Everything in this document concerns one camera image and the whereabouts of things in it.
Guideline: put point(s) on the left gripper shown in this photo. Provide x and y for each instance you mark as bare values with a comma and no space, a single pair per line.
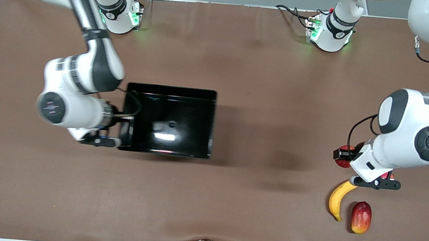
358,149

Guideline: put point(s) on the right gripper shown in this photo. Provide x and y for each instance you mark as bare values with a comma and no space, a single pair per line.
117,116

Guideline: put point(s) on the red yellow striped apple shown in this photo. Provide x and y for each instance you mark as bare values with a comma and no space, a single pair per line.
343,163

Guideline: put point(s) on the yellow banana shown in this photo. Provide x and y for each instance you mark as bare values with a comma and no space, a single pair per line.
334,201

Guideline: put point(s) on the black rectangular plastic box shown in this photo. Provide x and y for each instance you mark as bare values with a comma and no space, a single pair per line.
168,108

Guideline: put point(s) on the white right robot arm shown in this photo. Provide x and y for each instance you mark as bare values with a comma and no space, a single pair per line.
94,65

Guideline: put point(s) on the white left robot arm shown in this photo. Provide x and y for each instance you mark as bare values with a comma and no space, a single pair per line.
406,127

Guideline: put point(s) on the red yellow mango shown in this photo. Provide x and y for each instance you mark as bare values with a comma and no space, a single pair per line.
361,217

